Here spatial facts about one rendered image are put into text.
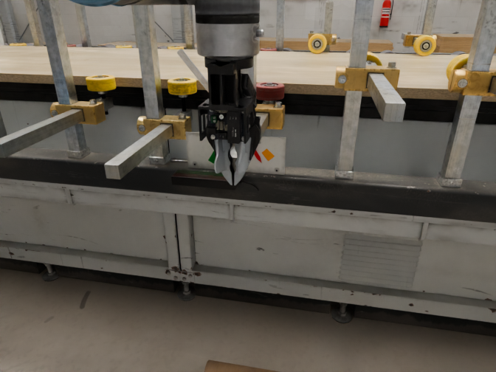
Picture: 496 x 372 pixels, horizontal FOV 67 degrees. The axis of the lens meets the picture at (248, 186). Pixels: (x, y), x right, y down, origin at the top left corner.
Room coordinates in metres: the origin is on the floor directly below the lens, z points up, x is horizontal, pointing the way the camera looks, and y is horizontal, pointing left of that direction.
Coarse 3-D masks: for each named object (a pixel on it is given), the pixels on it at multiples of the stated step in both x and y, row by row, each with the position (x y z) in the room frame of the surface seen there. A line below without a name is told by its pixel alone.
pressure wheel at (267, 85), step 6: (258, 84) 1.01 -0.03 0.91; (264, 84) 1.02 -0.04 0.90; (270, 84) 1.00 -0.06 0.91; (276, 84) 1.02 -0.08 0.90; (282, 84) 1.01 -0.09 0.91; (258, 90) 0.98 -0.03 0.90; (264, 90) 0.97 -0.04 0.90; (270, 90) 0.97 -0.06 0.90; (276, 90) 0.97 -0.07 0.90; (282, 90) 0.99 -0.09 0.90; (258, 96) 0.98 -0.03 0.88; (264, 96) 0.97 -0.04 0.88; (270, 96) 0.97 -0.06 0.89; (276, 96) 0.97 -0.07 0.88; (282, 96) 0.99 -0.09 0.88; (264, 102) 1.01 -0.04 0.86; (270, 102) 1.00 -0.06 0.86
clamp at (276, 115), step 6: (258, 108) 0.90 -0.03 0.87; (264, 108) 0.90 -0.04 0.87; (270, 108) 0.90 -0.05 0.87; (276, 108) 0.90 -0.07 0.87; (282, 108) 0.90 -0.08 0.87; (270, 114) 0.89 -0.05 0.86; (276, 114) 0.89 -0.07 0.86; (282, 114) 0.89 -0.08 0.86; (270, 120) 0.89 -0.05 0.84; (276, 120) 0.89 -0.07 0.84; (282, 120) 0.89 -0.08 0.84; (270, 126) 0.89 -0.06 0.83; (276, 126) 0.89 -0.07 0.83; (282, 126) 0.89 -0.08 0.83
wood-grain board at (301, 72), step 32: (0, 64) 1.43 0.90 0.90; (32, 64) 1.43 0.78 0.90; (96, 64) 1.43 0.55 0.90; (128, 64) 1.43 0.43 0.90; (160, 64) 1.43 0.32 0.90; (288, 64) 1.43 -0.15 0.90; (320, 64) 1.43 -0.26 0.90; (384, 64) 1.43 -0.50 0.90; (416, 64) 1.43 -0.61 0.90; (416, 96) 1.00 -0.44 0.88; (448, 96) 0.98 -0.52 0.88
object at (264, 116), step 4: (272, 104) 0.98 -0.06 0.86; (260, 116) 0.87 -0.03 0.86; (264, 116) 0.87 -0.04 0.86; (268, 116) 0.89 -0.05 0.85; (260, 120) 0.83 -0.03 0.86; (264, 120) 0.83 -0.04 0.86; (268, 120) 0.90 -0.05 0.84; (260, 124) 0.80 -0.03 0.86; (264, 124) 0.84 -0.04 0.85; (264, 128) 0.84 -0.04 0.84; (232, 148) 0.65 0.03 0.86; (232, 152) 0.63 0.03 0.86; (236, 152) 0.63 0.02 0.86; (232, 156) 0.61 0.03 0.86; (236, 156) 0.61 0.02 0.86; (232, 160) 0.60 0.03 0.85; (232, 164) 0.60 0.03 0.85
